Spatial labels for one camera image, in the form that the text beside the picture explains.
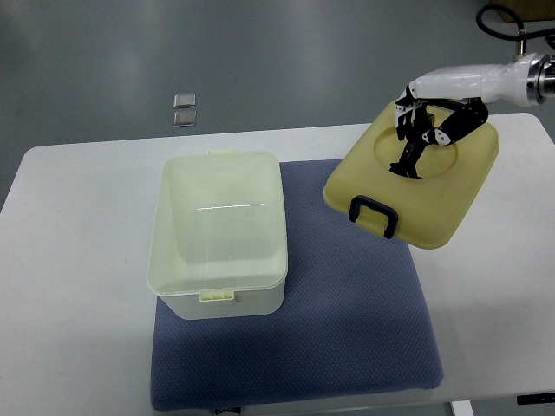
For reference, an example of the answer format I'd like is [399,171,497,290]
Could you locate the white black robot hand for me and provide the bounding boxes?
[389,54,554,179]

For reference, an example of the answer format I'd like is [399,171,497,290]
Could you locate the yellow box lid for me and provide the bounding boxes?
[323,104,500,250]

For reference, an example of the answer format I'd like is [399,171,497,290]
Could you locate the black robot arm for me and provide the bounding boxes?
[537,61,555,103]

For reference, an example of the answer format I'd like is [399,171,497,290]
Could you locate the brown cardboard box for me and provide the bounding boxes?
[491,0,555,22]

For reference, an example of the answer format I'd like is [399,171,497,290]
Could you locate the white storage box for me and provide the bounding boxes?
[147,151,288,320]

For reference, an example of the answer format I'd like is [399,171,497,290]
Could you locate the blue padded mat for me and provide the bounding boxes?
[151,160,443,411]

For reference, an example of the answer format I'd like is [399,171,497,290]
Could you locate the upper silver floor plate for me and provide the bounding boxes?
[173,93,196,108]

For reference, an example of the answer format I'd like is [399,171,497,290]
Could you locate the silver floor plate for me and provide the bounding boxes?
[173,93,196,108]
[173,110,197,127]

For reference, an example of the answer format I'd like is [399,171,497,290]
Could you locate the lower silver floor plate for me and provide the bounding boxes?
[173,110,197,127]

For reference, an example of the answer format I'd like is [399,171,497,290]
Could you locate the black label under table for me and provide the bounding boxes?
[516,393,555,406]

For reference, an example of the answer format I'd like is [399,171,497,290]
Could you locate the black cable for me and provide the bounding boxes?
[475,3,555,57]

